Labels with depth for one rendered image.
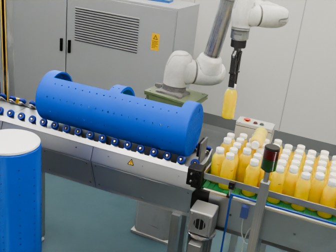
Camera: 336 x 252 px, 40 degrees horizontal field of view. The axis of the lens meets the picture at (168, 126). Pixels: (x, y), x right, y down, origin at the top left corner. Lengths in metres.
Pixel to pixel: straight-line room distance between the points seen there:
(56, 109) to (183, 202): 0.83
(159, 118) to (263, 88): 2.93
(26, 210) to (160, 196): 0.68
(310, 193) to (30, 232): 1.35
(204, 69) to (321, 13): 2.16
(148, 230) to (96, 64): 1.70
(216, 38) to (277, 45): 2.12
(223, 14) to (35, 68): 2.42
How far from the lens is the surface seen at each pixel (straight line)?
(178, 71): 2.92
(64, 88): 2.54
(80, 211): 3.65
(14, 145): 2.26
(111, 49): 4.24
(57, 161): 2.72
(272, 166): 1.92
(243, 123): 2.56
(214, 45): 2.94
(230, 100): 2.36
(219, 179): 2.21
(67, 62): 4.53
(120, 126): 2.38
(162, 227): 3.31
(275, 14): 2.34
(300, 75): 5.01
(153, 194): 2.51
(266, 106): 5.16
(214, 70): 2.99
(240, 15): 2.27
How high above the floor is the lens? 2.00
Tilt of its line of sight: 22 degrees down
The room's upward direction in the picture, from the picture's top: 6 degrees clockwise
